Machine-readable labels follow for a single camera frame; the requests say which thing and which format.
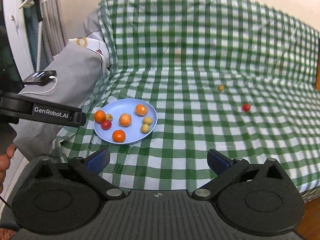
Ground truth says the orange tomato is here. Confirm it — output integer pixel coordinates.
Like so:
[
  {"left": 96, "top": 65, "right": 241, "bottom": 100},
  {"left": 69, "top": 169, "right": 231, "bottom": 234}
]
[
  {"left": 94, "top": 110, "right": 106, "bottom": 124},
  {"left": 112, "top": 129, "right": 126, "bottom": 143}
]

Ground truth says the red cherry tomato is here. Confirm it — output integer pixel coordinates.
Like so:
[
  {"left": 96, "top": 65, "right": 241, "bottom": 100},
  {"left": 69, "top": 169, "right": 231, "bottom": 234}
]
[
  {"left": 100, "top": 120, "right": 112, "bottom": 131},
  {"left": 242, "top": 103, "right": 251, "bottom": 112}
]

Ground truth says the small tan fruit hidden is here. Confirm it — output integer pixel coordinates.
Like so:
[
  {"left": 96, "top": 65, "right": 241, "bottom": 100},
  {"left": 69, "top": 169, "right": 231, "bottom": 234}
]
[{"left": 140, "top": 124, "right": 150, "bottom": 134}]

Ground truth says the tan round fruit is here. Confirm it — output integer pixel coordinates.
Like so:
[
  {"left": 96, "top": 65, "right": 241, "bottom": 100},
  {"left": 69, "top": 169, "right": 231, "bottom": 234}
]
[{"left": 143, "top": 116, "right": 153, "bottom": 126}]

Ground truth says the person's left hand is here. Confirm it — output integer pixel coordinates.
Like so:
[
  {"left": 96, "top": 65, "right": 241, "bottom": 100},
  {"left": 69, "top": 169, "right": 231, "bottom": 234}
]
[{"left": 0, "top": 143, "right": 16, "bottom": 193}]

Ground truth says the black smartphone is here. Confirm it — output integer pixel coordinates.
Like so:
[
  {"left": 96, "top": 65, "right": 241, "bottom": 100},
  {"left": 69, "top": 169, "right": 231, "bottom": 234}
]
[{"left": 22, "top": 70, "right": 56, "bottom": 86}]

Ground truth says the light blue plate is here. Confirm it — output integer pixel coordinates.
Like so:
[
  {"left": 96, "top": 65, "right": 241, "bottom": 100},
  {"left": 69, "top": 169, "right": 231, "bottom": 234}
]
[{"left": 94, "top": 99, "right": 158, "bottom": 145}]

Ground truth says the wrapped orange fruit centre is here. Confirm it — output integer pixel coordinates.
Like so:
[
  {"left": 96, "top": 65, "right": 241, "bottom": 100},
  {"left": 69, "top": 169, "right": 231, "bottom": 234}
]
[{"left": 119, "top": 113, "right": 132, "bottom": 127}]

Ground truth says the wrapped orange fruit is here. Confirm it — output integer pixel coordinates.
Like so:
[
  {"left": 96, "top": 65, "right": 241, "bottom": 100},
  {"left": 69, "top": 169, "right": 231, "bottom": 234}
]
[
  {"left": 119, "top": 113, "right": 132, "bottom": 127},
  {"left": 135, "top": 104, "right": 148, "bottom": 116}
]

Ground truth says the wrapped orange fruit back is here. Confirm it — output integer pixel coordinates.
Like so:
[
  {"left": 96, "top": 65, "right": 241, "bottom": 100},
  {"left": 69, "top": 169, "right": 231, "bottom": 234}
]
[{"left": 135, "top": 104, "right": 148, "bottom": 116}]

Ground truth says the grey sofa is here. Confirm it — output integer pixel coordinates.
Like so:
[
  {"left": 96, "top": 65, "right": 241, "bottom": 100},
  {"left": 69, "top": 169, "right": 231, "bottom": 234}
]
[{"left": 12, "top": 7, "right": 111, "bottom": 160}]

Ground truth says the small green-yellow fruit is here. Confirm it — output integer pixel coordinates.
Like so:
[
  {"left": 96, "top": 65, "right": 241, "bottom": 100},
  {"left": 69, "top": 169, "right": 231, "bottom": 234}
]
[{"left": 218, "top": 85, "right": 225, "bottom": 92}]

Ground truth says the white patterned pillow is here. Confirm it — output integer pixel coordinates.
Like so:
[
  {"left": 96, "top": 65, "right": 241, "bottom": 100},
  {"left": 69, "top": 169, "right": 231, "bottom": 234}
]
[{"left": 69, "top": 37, "right": 110, "bottom": 69}]

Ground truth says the green white checkered cloth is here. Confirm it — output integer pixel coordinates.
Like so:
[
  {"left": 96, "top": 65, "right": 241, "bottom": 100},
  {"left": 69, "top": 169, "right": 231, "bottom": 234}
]
[{"left": 53, "top": 0, "right": 319, "bottom": 201}]

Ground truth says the grey curtain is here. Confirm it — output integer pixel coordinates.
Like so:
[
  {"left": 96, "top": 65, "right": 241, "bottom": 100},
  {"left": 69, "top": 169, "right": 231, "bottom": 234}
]
[{"left": 19, "top": 0, "right": 67, "bottom": 70}]

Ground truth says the white charging cable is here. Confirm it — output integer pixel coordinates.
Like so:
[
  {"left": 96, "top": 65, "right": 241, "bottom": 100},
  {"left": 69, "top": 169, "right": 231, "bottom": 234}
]
[{"left": 18, "top": 75, "right": 59, "bottom": 95}]

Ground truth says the black white mop handle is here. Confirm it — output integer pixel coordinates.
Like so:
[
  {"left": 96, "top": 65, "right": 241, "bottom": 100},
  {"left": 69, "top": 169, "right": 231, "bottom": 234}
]
[{"left": 23, "top": 0, "right": 43, "bottom": 71}]

